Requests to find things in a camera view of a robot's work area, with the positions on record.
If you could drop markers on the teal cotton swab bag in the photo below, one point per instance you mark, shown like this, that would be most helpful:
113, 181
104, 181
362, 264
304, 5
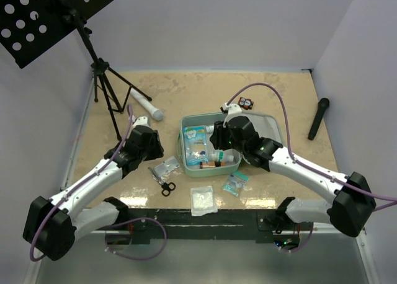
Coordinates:
235, 183

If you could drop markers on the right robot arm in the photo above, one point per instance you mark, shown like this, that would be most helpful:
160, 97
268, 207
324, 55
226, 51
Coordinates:
347, 202

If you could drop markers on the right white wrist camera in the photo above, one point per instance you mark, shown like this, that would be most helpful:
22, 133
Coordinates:
230, 110

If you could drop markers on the black microphone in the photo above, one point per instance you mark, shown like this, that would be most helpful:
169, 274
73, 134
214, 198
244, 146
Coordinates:
323, 105

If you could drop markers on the clear bottle green label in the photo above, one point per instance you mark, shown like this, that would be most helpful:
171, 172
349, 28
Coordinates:
221, 156

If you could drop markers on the black perforated music stand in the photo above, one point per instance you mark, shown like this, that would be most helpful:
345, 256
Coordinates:
29, 28

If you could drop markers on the brown medicine bottle orange cap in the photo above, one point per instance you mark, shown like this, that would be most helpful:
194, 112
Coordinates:
211, 164

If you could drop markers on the black handled scissors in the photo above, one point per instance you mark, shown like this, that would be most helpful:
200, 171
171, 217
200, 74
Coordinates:
167, 188

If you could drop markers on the white microphone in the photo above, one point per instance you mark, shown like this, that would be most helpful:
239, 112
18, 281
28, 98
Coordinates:
155, 113

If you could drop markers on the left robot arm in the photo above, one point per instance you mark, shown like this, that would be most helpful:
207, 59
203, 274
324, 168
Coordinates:
54, 224

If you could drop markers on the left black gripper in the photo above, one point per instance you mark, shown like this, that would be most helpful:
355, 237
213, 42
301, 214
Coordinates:
157, 149

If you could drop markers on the blue plaster packet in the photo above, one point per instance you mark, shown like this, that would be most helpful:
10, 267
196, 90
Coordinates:
195, 140

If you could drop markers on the small clear plaster bag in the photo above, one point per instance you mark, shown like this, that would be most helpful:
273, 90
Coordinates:
167, 167

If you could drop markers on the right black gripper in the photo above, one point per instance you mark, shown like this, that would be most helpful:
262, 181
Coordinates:
217, 138

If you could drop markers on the red owl toy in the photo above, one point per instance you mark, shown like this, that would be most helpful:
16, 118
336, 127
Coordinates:
246, 104

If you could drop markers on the blue label bandage roll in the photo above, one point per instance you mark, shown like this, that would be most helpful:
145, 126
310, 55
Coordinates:
209, 129

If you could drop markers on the white gauze pad packet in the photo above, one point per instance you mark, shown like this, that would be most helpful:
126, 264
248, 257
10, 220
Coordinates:
202, 201

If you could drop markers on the black base frame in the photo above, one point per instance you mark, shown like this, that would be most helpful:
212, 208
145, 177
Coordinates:
260, 226

